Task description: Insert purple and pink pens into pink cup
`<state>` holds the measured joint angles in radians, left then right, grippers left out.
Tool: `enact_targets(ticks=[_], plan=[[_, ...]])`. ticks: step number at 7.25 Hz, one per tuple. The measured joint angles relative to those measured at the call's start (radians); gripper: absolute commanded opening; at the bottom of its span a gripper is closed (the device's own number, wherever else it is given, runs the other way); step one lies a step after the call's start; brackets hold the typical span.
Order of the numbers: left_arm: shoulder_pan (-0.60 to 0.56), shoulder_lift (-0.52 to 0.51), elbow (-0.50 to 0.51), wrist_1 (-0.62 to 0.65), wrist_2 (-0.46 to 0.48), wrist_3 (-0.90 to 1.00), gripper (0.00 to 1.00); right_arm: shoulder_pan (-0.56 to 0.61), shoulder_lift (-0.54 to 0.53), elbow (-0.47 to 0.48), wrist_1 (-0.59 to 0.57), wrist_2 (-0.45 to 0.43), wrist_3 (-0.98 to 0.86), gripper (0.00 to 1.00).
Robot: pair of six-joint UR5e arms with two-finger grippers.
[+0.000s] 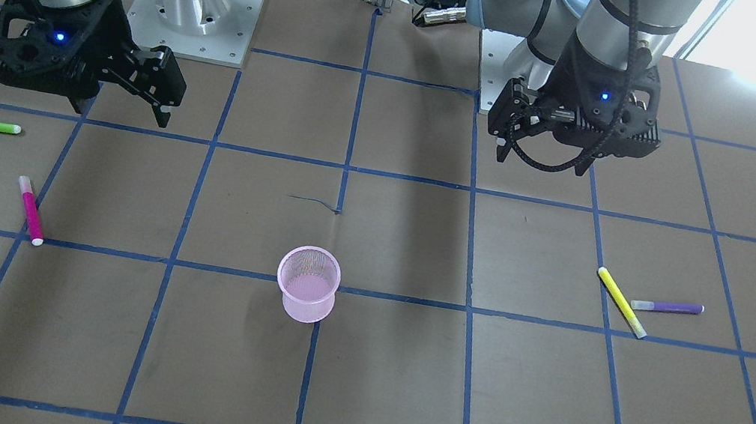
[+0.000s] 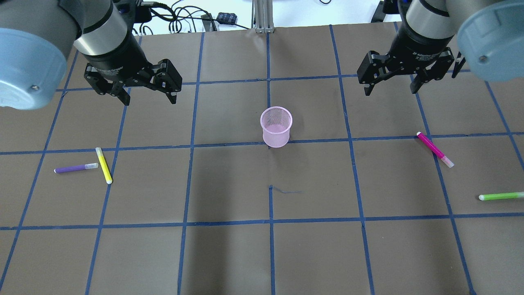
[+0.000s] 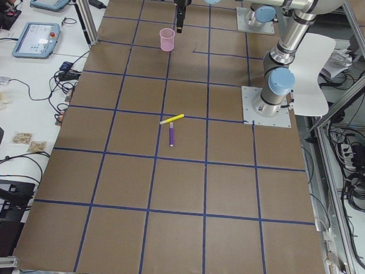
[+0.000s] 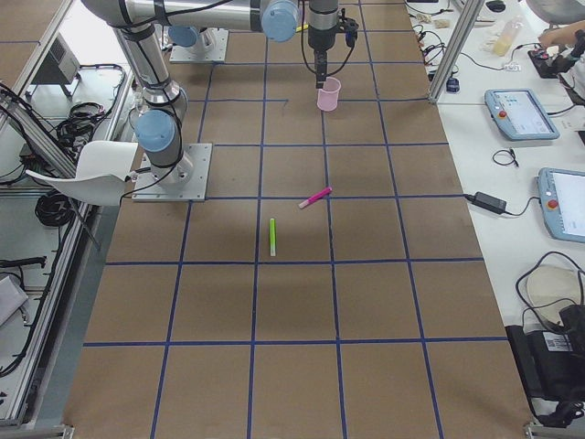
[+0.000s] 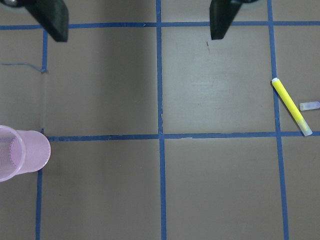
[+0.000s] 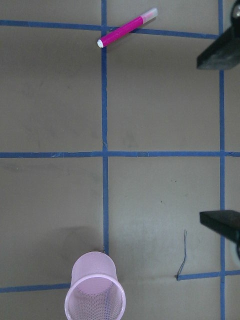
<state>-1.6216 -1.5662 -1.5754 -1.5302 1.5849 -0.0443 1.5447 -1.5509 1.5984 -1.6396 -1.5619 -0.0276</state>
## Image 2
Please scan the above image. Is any pink pen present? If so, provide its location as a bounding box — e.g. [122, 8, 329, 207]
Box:
[416, 132, 454, 168]

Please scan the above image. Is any aluminium frame post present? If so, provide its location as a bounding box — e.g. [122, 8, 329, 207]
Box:
[251, 0, 274, 34]

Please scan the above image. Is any green highlighter pen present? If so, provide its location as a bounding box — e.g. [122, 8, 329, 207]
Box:
[478, 192, 524, 200]

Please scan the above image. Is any black power adapter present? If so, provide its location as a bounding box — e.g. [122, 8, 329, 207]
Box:
[215, 12, 238, 25]

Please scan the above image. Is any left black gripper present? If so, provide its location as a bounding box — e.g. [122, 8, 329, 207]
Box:
[84, 36, 182, 106]

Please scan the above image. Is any purple pen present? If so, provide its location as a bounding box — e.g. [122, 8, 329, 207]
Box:
[54, 163, 99, 174]

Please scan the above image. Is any pink mesh cup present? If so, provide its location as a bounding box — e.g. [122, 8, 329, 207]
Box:
[260, 106, 293, 148]

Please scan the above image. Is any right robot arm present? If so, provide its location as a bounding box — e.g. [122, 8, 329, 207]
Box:
[357, 0, 524, 96]

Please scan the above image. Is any black cables bundle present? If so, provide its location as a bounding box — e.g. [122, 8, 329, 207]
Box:
[119, 0, 250, 35]

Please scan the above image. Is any yellow highlighter pen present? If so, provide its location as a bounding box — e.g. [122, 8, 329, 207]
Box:
[95, 147, 113, 185]

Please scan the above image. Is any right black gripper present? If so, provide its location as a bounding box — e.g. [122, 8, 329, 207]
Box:
[357, 35, 454, 96]

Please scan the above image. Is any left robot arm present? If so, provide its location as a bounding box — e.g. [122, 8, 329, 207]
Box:
[0, 0, 182, 110]

